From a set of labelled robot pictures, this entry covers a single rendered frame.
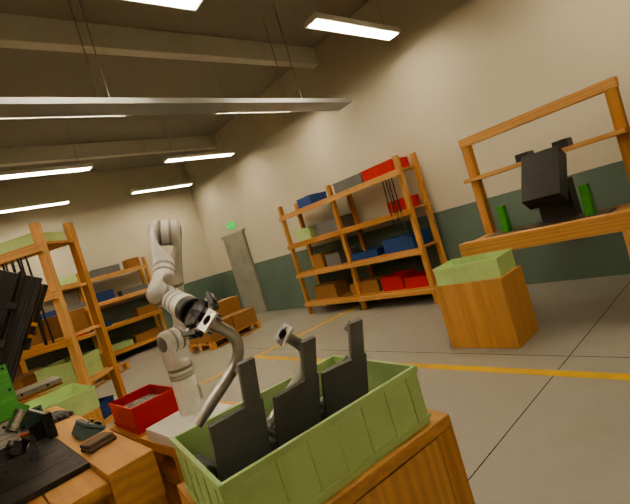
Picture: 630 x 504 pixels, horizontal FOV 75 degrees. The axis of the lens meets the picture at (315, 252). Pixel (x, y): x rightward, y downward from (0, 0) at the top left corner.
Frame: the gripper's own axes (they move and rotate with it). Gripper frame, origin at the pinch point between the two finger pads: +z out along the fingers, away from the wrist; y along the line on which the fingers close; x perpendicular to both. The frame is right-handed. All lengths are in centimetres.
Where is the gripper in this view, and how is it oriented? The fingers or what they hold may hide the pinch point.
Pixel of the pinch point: (212, 322)
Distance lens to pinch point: 106.6
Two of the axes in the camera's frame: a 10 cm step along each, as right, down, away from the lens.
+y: 4.6, -8.5, 2.5
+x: 6.0, 5.0, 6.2
